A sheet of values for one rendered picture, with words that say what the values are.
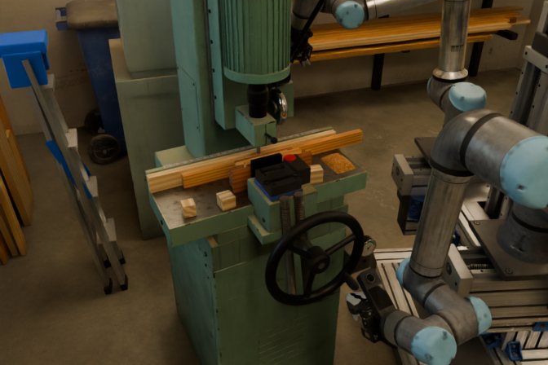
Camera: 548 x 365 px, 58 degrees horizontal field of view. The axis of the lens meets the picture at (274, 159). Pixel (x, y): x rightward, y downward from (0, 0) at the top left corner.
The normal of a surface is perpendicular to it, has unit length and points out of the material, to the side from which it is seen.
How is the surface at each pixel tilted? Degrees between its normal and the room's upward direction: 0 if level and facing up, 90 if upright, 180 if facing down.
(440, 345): 62
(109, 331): 0
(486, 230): 0
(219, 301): 90
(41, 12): 90
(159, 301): 0
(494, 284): 90
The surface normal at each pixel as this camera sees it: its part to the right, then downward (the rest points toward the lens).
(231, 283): 0.45, 0.46
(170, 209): 0.00, -0.86
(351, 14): 0.10, 0.51
